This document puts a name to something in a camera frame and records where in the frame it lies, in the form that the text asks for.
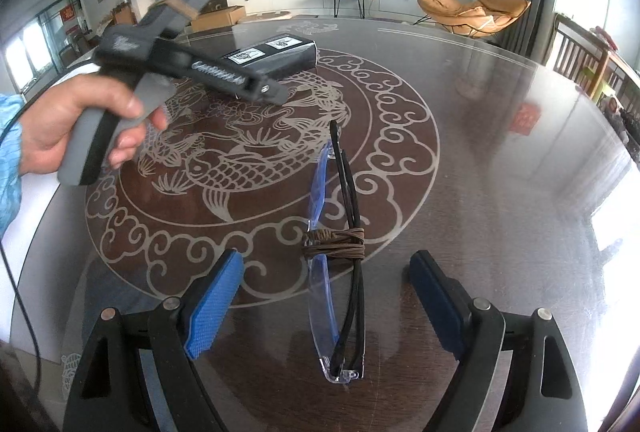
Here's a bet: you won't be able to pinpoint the wooden dining chair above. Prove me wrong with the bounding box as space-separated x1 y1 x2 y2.
552 14 640 98

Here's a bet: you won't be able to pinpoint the dark patterned desktop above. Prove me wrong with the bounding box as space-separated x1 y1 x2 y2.
10 14 640 432

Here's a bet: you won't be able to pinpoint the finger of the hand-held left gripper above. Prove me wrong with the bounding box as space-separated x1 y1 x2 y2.
187 54 290 104

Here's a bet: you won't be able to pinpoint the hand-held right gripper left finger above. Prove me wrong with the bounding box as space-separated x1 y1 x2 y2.
62 249 246 432

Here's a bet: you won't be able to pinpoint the person's left forearm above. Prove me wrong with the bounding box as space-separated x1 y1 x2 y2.
0 93 26 238

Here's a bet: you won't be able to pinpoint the orange lounge chair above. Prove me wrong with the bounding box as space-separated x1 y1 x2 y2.
417 0 532 38

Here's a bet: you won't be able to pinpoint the black cable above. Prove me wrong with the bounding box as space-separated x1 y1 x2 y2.
0 54 101 418

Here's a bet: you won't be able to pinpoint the cardboard box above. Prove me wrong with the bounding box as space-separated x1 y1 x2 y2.
191 5 247 33

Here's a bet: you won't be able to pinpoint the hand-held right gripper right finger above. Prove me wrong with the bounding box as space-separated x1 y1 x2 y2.
409 250 588 432

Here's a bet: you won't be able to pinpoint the wooden side cabinet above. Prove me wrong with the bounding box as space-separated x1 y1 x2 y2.
111 2 138 25

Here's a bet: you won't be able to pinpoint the black box with white labels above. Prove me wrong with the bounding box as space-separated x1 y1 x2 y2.
217 33 319 78

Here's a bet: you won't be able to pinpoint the black framed eyeglasses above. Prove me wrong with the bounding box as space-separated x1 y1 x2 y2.
302 119 368 385

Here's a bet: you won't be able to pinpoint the person's left hand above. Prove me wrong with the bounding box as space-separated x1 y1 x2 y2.
19 75 170 174

